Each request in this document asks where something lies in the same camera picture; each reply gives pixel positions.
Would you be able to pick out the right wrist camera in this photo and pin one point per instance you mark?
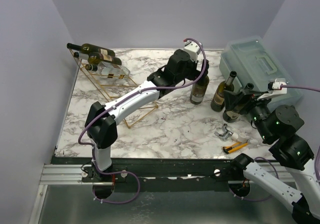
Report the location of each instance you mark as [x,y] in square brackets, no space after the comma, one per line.
[276,88]

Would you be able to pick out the chrome faucet handle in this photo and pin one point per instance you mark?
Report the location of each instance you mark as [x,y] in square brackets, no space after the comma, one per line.
[226,133]

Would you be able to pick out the gold wire wine rack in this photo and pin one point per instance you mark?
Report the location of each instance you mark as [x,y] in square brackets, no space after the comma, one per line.
[91,87]

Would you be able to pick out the green wine bottle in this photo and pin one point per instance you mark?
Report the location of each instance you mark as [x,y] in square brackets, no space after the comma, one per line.
[198,90]
[95,58]
[87,48]

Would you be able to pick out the yellow utility knife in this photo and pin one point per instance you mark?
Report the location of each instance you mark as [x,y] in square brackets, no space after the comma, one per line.
[235,147]

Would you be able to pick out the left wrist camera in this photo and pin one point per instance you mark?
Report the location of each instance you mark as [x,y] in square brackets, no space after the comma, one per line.
[192,49]

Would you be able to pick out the translucent plastic storage box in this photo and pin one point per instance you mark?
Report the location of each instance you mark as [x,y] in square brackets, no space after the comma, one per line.
[253,63]

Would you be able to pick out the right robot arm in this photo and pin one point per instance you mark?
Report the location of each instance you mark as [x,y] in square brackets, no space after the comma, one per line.
[278,129]

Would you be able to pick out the dark wine bottle right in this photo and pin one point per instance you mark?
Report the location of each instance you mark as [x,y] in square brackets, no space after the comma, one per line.
[230,116]

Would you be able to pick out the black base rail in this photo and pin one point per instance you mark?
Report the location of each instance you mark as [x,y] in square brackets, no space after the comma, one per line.
[128,175]

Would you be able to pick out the white plastic pipe fitting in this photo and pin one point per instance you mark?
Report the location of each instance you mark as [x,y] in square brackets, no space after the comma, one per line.
[238,137]

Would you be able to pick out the wine bottle cream label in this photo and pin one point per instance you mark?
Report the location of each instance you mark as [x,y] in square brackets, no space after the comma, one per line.
[218,101]

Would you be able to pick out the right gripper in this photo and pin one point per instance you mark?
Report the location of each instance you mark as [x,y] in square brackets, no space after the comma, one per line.
[246,100]

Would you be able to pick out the green wine bottle back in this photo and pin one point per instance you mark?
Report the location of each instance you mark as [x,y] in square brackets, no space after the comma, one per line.
[198,90]

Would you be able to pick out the green wine bottle front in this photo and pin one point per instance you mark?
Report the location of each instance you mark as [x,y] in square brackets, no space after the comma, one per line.
[95,58]

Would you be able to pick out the clear square liquor bottle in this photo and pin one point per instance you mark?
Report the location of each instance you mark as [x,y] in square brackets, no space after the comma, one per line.
[108,70]

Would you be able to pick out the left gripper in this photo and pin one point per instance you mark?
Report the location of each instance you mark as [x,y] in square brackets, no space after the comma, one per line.
[202,71]

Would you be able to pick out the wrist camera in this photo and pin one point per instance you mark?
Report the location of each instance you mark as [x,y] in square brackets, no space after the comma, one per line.
[192,49]
[276,88]

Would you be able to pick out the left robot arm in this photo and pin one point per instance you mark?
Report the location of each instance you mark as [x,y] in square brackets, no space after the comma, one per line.
[102,120]

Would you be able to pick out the aluminium extrusion rail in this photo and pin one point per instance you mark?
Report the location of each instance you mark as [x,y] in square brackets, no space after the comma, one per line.
[61,174]

